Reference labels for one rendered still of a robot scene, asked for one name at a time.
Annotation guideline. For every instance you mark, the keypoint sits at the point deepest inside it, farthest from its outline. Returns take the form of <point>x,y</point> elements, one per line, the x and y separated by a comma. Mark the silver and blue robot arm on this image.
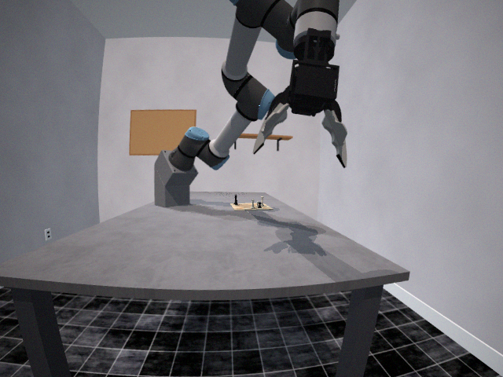
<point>253,99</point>

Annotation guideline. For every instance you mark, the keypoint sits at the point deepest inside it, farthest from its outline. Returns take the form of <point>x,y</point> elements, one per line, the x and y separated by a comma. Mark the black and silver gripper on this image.
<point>315,82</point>

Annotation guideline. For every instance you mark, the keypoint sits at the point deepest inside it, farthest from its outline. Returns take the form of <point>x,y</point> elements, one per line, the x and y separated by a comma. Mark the brown and cream chessboard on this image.
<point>247,206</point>

